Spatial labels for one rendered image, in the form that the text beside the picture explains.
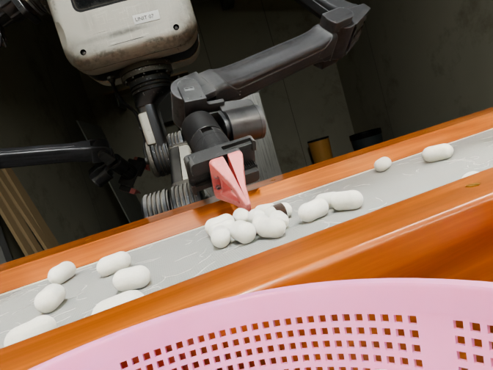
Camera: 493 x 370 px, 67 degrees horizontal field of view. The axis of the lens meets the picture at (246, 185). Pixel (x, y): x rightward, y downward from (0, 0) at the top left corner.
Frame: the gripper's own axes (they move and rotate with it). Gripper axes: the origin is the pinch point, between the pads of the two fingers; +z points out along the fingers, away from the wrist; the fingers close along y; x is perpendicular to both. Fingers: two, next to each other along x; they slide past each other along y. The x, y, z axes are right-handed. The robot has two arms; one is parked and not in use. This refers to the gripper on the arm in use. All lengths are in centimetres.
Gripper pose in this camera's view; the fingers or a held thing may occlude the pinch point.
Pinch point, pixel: (246, 204)
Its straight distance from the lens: 47.7
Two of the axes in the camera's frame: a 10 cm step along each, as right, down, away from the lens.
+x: 0.7, 7.2, 6.9
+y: 9.1, -3.2, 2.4
